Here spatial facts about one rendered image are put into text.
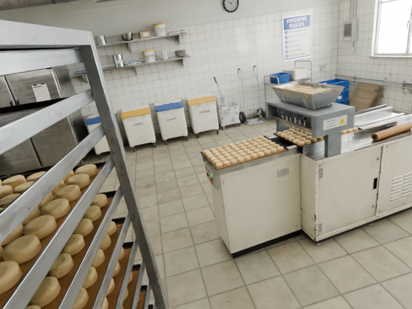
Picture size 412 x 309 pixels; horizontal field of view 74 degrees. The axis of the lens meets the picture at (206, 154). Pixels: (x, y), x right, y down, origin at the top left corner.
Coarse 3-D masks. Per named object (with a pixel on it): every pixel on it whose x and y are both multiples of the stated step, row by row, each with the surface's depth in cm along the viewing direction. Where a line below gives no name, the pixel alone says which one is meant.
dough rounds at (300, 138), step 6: (282, 132) 243; (288, 132) 240; (294, 132) 240; (300, 132) 236; (342, 132) 224; (348, 132) 225; (288, 138) 231; (294, 138) 226; (300, 138) 224; (306, 138) 224; (312, 138) 221; (318, 138) 219; (300, 144) 215; (306, 144) 216
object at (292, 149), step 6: (390, 120) 238; (366, 126) 233; (372, 126) 233; (294, 150) 217; (300, 150) 219; (270, 156) 212; (276, 156) 213; (282, 156) 215; (246, 162) 207; (252, 162) 209; (258, 162) 210; (228, 168) 204; (234, 168) 205; (240, 168) 207; (216, 174) 203
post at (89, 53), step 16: (80, 48) 62; (96, 64) 64; (96, 80) 65; (96, 96) 66; (112, 112) 70; (112, 128) 70; (112, 144) 71; (128, 176) 75; (128, 192) 77; (128, 208) 79; (144, 224) 83; (144, 240) 83; (144, 256) 85; (160, 288) 91; (160, 304) 94
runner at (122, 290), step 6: (132, 240) 86; (132, 246) 79; (132, 252) 78; (132, 258) 77; (132, 264) 76; (126, 270) 71; (126, 276) 70; (126, 282) 69; (120, 288) 65; (126, 288) 69; (120, 294) 64; (120, 300) 64; (120, 306) 63
